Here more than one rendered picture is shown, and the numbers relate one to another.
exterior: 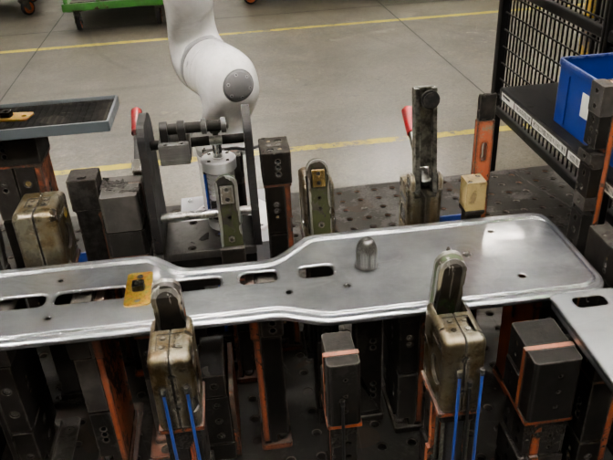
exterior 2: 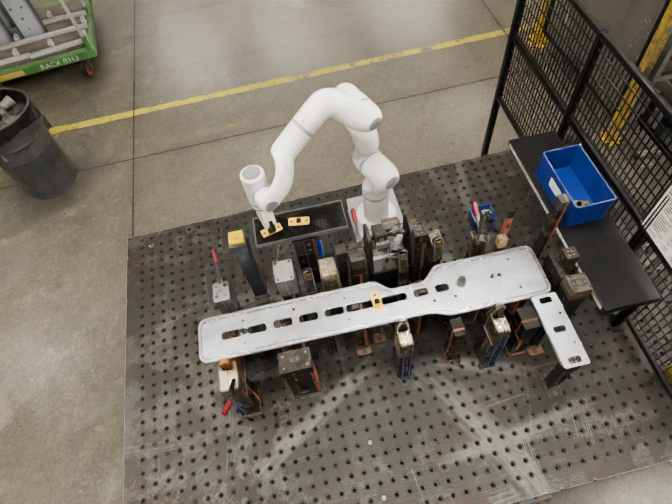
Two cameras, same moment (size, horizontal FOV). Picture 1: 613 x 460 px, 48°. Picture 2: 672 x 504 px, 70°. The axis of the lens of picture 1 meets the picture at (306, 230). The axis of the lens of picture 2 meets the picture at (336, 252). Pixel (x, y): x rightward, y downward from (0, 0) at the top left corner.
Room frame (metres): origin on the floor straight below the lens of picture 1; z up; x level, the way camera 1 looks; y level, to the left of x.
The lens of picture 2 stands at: (0.00, 0.35, 2.71)
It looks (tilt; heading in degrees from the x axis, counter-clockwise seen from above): 57 degrees down; 2
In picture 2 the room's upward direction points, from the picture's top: 9 degrees counter-clockwise
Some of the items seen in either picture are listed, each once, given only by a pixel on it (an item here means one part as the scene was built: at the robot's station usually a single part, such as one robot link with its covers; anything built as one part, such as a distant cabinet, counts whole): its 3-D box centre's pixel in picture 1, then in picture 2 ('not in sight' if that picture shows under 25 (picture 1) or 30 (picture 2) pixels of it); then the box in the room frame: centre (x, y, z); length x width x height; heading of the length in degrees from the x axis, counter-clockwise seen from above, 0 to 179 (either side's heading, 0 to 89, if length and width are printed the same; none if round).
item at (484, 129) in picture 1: (475, 228); (499, 245); (1.04, -0.30, 0.95); 0.03 x 0.01 x 0.50; 96
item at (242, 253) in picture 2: not in sight; (249, 267); (1.12, 0.77, 0.92); 0.08 x 0.08 x 0.44; 6
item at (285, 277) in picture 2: not in sight; (292, 294); (0.96, 0.59, 0.90); 0.13 x 0.10 x 0.41; 6
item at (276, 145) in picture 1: (281, 249); (415, 256); (1.07, 0.05, 0.91); 0.07 x 0.05 x 0.42; 6
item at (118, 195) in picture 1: (140, 279); (358, 275); (1.02, 0.30, 0.89); 0.13 x 0.11 x 0.38; 6
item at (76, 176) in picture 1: (105, 273); (343, 273); (1.04, 0.37, 0.90); 0.05 x 0.05 x 0.40; 6
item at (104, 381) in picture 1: (103, 377); (359, 323); (0.82, 0.33, 0.84); 0.17 x 0.06 x 0.29; 6
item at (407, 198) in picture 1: (416, 266); (472, 258); (1.04, -0.20, 0.88); 0.07 x 0.06 x 0.35; 6
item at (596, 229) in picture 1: (600, 320); (547, 282); (0.89, -0.48, 0.85); 0.12 x 0.03 x 0.30; 6
